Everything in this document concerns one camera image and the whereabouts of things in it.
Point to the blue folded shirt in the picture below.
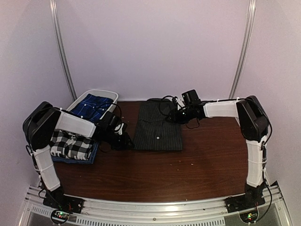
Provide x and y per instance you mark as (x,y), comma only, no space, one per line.
(72,161)

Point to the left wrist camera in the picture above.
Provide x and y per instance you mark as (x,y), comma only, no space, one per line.
(120,129)

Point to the aluminium corner post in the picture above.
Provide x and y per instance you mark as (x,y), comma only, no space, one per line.
(61,49)
(250,18)

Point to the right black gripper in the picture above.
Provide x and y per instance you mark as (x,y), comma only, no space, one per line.
(175,117)

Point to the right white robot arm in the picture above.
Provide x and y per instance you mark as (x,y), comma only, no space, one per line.
(254,125)

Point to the white plastic basket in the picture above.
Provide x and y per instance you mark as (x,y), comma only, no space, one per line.
(100,93)

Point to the front aluminium rail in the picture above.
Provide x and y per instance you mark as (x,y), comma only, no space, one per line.
(208,212)

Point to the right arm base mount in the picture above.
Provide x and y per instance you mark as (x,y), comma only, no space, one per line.
(252,197)

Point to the right aluminium corner post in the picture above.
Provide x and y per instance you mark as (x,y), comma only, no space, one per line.
(250,18)

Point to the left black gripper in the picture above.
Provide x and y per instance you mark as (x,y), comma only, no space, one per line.
(124,145)

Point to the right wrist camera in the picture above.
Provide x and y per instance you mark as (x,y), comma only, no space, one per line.
(178,103)

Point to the dark grey pinstriped shirt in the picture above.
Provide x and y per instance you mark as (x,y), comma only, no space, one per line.
(153,132)

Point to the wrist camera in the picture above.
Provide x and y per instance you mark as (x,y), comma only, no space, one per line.
(120,129)
(178,103)

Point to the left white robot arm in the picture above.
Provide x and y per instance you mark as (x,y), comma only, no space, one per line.
(38,129)

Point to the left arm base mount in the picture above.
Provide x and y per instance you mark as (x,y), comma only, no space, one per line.
(58,200)

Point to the left aluminium corner post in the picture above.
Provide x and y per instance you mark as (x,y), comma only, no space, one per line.
(61,49)

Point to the black white checkered folded shirt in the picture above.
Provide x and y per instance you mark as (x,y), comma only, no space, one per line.
(70,146)

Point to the blue plaid shirt in basket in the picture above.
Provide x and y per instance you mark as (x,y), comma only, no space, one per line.
(92,108)

